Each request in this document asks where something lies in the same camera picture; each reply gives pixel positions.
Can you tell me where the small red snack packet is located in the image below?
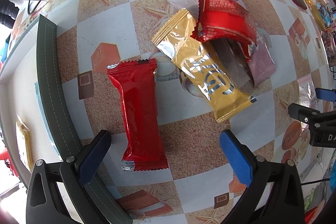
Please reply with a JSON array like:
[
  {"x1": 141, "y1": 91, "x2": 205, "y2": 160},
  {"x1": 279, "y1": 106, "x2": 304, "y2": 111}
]
[{"x1": 191, "y1": 0, "x2": 257, "y2": 60}]

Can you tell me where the white pink cookie packet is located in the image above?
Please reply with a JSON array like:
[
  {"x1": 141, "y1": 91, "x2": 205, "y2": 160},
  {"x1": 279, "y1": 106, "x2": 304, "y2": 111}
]
[{"x1": 297, "y1": 74, "x2": 317, "y2": 109}]

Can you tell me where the white shallow cardboard box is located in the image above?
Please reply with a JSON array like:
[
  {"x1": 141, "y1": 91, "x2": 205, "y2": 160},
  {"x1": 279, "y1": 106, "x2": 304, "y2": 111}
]
[{"x1": 0, "y1": 14, "x2": 132, "y2": 224}]

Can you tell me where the light blue snack bar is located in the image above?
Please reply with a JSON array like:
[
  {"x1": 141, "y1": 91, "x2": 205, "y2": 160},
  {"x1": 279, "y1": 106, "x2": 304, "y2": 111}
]
[{"x1": 34, "y1": 82, "x2": 60, "y2": 157}]

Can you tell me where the gold snack bar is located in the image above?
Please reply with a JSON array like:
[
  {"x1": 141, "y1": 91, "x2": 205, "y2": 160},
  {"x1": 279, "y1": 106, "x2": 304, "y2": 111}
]
[{"x1": 151, "y1": 9, "x2": 256, "y2": 123}]

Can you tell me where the yellow clear cracker packet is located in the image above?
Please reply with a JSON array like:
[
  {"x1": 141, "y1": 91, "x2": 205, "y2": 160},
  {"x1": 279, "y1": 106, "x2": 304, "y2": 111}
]
[{"x1": 16, "y1": 115, "x2": 34, "y2": 172}]

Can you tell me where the mauve pink snack bar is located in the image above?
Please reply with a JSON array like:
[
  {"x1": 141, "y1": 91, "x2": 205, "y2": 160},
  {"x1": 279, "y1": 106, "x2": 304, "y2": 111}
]
[{"x1": 248, "y1": 40, "x2": 276, "y2": 87}]

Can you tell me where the long red snack bar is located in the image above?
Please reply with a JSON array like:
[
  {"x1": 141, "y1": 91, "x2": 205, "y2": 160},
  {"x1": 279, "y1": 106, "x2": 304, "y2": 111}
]
[{"x1": 107, "y1": 59, "x2": 168, "y2": 171}]

